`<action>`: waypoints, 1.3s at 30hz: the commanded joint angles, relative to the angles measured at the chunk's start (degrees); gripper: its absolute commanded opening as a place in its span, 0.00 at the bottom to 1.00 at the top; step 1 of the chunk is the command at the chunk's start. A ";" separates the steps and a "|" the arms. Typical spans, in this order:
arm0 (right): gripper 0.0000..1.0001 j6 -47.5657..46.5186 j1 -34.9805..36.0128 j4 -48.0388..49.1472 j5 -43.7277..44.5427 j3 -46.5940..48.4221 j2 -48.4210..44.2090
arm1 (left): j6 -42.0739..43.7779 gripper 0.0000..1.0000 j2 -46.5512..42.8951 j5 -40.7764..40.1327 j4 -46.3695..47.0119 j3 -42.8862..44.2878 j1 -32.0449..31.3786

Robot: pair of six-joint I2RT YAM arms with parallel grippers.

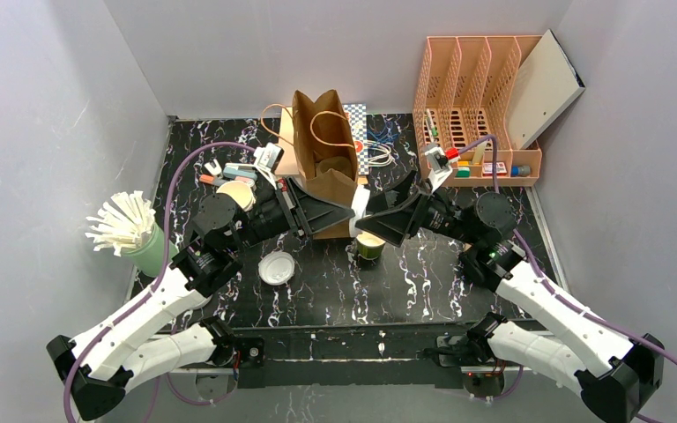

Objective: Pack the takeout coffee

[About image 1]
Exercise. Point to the checkered paper sheet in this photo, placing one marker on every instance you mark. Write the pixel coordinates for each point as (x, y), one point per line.
(356, 114)

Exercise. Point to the brown paper bag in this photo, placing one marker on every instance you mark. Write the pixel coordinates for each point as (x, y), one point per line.
(324, 149)

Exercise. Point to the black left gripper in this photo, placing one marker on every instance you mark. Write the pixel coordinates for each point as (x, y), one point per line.
(292, 207)

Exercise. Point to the white lid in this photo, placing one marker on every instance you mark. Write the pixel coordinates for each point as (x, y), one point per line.
(276, 268)

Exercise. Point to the green paper coffee cup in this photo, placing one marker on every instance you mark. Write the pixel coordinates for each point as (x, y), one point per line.
(369, 247)

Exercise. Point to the green cup of stirrers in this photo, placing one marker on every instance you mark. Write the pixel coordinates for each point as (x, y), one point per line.
(126, 224)

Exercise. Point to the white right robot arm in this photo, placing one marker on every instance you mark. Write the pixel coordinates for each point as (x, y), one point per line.
(614, 374)

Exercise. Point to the white folder board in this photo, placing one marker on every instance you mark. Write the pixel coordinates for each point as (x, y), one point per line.
(546, 84)

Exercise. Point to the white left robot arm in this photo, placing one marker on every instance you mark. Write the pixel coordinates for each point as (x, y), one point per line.
(101, 365)

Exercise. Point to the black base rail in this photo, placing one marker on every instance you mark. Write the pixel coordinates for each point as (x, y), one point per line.
(350, 347)

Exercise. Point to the orange file organizer rack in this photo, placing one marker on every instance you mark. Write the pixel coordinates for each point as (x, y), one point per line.
(462, 100)

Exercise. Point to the stack of white lids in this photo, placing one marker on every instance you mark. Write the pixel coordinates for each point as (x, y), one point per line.
(240, 192)

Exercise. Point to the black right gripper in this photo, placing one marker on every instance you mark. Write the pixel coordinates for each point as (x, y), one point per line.
(419, 211)

